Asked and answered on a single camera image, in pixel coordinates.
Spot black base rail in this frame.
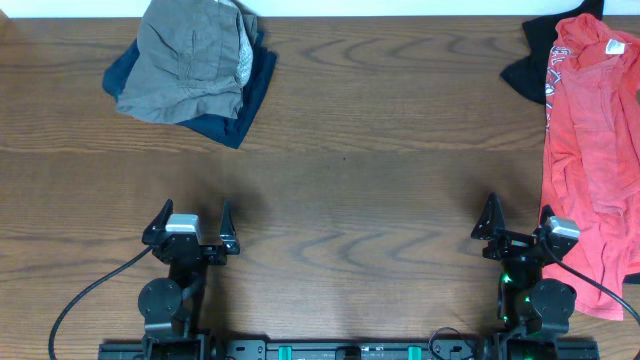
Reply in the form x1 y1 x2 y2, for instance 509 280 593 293
97 339 601 360

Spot red orange t-shirt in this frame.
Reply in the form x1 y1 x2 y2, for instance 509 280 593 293
541 14 639 321

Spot grey folded shorts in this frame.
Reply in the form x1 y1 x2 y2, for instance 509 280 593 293
116 0 258 124

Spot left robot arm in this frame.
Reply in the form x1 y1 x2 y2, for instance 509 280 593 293
138 200 240 359

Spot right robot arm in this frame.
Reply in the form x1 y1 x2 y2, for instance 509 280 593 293
471 193 580 359

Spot navy folded garment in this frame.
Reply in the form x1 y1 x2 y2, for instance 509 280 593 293
102 29 277 149

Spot black garment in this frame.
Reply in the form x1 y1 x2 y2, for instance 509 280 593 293
500 0 605 105

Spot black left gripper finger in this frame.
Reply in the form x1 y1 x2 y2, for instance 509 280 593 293
142 199 173 245
219 200 240 255

